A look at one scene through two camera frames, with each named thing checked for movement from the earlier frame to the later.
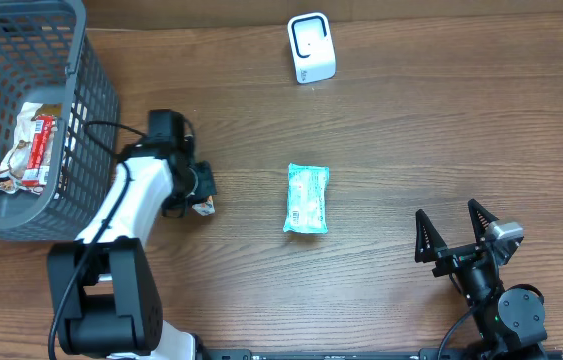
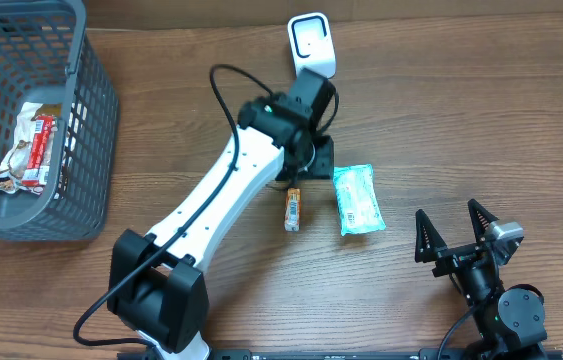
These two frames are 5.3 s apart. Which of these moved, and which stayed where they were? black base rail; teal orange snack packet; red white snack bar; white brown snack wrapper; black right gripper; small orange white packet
Moved: teal orange snack packet; small orange white packet
Stayed: black base rail; red white snack bar; white brown snack wrapper; black right gripper
